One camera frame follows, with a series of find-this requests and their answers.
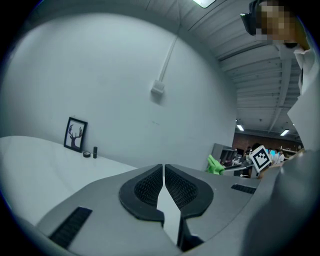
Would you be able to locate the green cloth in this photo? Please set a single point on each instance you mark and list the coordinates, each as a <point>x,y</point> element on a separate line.
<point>214,166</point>

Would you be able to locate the black picture frame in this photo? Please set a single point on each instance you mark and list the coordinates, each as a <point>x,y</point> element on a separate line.
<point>75,135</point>

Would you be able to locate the small ceiling light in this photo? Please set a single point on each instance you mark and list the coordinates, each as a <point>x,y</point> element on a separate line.
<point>240,127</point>
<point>284,132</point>

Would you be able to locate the grey cabinet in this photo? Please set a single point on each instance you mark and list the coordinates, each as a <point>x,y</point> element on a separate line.
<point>221,152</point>

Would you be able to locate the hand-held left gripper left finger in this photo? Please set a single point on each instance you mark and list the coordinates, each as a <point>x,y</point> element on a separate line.
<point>107,200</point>

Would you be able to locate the long ceiling light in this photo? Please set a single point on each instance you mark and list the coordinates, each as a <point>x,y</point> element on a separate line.
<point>203,3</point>

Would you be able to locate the person's white shirt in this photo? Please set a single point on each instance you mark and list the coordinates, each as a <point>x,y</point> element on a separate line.
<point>308,100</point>

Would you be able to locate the white wall junction box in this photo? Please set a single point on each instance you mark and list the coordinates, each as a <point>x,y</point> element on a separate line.
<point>157,87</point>

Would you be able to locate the white round table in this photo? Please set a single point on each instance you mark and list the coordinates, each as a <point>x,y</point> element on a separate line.
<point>45,170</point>

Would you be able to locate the white wall conduit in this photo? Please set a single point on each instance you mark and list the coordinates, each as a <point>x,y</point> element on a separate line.
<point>171,52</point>

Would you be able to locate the black head-worn camera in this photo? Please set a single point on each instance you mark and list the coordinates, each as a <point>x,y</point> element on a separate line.
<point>250,20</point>

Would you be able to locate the person's head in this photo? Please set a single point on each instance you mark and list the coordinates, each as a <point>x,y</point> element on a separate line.
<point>282,22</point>

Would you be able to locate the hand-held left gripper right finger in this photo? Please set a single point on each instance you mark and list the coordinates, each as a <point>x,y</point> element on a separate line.
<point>200,200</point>

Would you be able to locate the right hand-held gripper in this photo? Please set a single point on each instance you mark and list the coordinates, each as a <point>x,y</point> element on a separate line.
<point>261,160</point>

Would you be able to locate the black lipstick tube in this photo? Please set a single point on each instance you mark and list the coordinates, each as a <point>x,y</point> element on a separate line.
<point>95,153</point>

